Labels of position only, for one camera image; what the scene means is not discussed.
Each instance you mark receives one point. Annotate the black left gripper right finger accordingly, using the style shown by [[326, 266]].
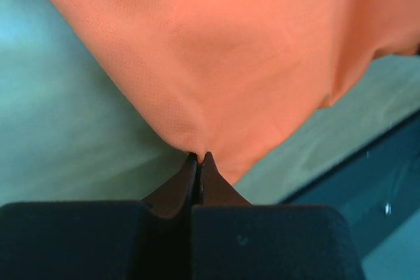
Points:
[[233, 239]]

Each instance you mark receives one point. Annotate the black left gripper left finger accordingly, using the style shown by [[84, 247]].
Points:
[[132, 239]]

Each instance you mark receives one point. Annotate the orange t-shirt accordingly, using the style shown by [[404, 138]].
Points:
[[238, 77]]

